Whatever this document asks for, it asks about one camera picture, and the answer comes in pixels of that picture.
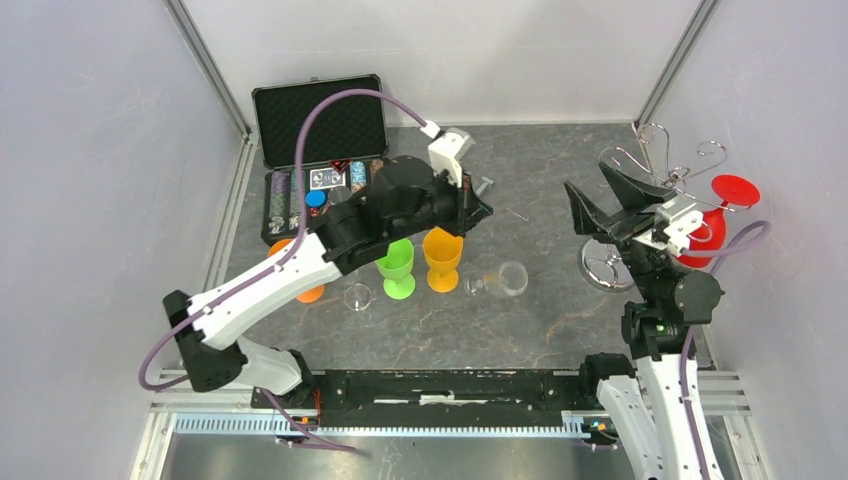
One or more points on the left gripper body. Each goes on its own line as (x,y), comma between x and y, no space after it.
(454,204)

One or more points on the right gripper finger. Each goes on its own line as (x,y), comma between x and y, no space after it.
(633,194)
(588,219)

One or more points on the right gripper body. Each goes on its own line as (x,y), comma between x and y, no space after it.
(640,227)

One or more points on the yellow-orange wine glass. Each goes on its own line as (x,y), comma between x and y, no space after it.
(442,252)

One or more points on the clear wine glass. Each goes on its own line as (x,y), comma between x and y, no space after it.
(507,279)
(357,294)

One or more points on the green wine glass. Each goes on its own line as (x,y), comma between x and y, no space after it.
(396,269)

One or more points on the red wine glass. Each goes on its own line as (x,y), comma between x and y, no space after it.
(732,190)

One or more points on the orange wine glass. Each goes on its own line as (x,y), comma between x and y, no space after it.
(309,296)

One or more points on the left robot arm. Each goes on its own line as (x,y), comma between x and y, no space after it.
(404,198)

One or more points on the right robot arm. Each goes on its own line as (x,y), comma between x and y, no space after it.
(652,395)

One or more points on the chrome wine glass rack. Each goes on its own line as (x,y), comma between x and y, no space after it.
(609,273)

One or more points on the long grey toy brick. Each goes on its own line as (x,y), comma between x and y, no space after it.
(484,186)

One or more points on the black poker chip case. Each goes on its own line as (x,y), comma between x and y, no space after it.
(349,135)

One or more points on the playing card deck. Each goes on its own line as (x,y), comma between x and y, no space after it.
(326,178)

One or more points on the blue round chip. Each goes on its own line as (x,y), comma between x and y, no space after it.
(315,198)

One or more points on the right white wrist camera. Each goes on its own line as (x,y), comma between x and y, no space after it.
(674,222)

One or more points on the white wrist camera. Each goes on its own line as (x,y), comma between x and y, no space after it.
(674,222)
(445,150)

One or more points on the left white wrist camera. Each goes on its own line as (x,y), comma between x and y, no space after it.
(445,150)

